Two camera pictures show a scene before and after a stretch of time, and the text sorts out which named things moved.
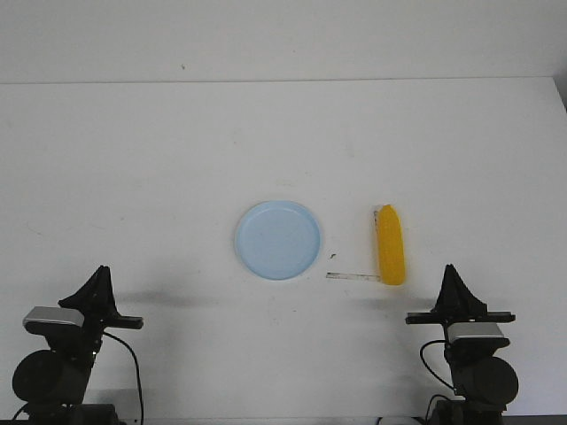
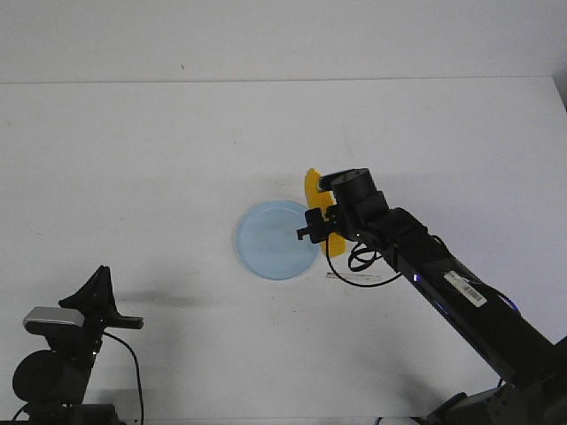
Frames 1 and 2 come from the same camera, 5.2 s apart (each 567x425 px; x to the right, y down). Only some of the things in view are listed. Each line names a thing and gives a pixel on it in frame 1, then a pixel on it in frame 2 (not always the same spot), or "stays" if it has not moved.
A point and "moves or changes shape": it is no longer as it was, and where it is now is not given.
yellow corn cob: (392, 256) moves or changes shape
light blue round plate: (277, 240) stays
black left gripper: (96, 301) stays
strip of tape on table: (353, 276) stays
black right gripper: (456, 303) -> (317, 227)
